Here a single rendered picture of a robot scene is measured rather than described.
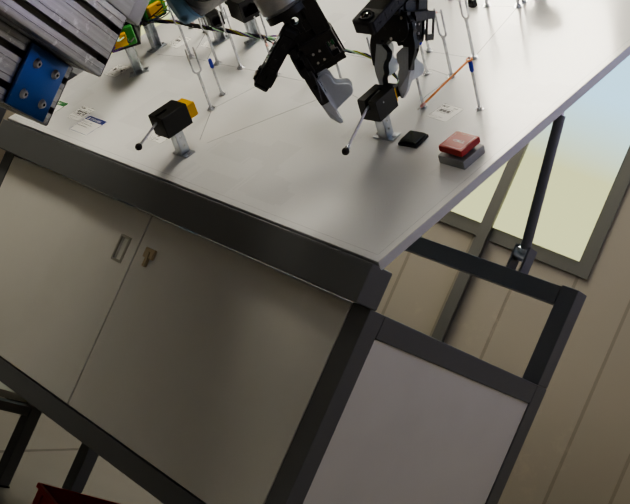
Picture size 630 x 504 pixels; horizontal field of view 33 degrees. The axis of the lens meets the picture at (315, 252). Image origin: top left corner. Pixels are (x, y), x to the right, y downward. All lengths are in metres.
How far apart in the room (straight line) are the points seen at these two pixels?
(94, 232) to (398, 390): 0.75
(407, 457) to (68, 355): 0.70
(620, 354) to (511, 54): 1.94
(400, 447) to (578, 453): 2.06
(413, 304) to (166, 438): 2.19
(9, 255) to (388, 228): 1.00
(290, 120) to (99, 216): 0.44
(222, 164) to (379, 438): 0.60
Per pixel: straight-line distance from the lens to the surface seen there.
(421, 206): 1.71
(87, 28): 1.43
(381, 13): 1.84
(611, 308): 3.86
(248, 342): 1.78
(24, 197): 2.42
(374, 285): 1.62
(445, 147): 1.78
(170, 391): 1.89
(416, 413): 1.82
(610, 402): 3.84
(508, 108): 1.91
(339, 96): 1.77
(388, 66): 1.93
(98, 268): 2.13
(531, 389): 2.08
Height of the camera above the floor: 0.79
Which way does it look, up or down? 2 degrees up
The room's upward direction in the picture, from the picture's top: 24 degrees clockwise
